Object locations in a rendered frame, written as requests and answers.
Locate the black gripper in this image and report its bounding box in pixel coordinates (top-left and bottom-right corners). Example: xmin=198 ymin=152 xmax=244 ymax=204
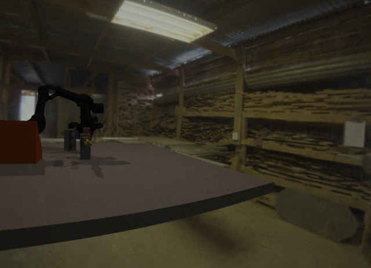
xmin=68 ymin=113 xmax=103 ymax=140

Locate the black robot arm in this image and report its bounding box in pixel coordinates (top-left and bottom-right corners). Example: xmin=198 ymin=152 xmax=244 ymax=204
xmin=28 ymin=85 xmax=104 ymax=135

